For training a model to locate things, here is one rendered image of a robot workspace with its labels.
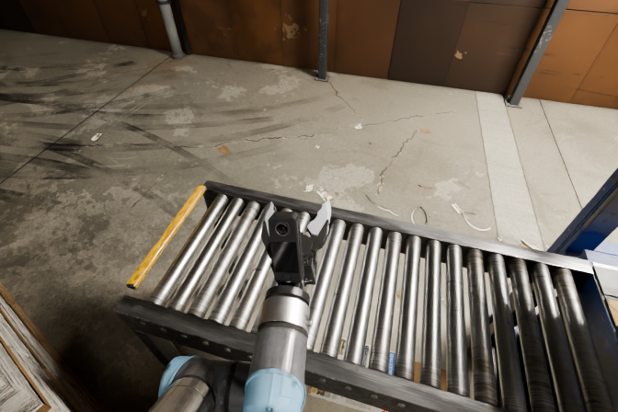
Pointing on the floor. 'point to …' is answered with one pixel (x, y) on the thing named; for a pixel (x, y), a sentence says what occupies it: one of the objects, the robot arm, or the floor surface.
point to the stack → (16, 397)
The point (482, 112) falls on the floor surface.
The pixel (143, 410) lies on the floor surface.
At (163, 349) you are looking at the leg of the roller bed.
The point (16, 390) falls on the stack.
